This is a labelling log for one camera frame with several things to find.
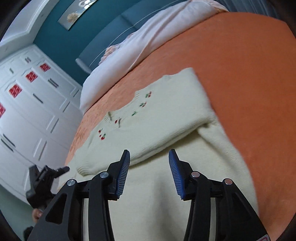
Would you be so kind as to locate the person's left hand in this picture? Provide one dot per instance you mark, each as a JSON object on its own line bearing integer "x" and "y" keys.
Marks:
{"x": 36, "y": 215}

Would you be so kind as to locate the pink ruffled pillow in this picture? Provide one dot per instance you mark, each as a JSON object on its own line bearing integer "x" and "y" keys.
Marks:
{"x": 113, "y": 48}

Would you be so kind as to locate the white panelled wardrobe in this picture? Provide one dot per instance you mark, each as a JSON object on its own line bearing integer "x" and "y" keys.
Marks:
{"x": 39, "y": 116}

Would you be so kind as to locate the framed wall picture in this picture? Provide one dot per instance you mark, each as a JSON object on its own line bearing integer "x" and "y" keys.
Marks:
{"x": 74, "y": 12}

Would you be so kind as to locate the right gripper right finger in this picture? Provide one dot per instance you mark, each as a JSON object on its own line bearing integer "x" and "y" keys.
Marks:
{"x": 235, "y": 218}

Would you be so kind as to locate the white folded duvet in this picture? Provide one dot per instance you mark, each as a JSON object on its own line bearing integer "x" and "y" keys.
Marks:
{"x": 159, "y": 29}

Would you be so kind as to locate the teal upholstered headboard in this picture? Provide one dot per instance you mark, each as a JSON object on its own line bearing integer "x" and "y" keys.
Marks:
{"x": 118, "y": 29}

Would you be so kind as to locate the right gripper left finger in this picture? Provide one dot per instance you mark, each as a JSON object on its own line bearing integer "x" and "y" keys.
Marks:
{"x": 62, "y": 219}

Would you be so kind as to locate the cream knitted cardigan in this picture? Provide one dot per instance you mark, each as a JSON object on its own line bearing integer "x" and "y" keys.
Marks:
{"x": 171, "y": 113}

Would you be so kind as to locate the orange plush bedspread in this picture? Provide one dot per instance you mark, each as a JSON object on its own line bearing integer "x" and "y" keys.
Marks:
{"x": 246, "y": 64}

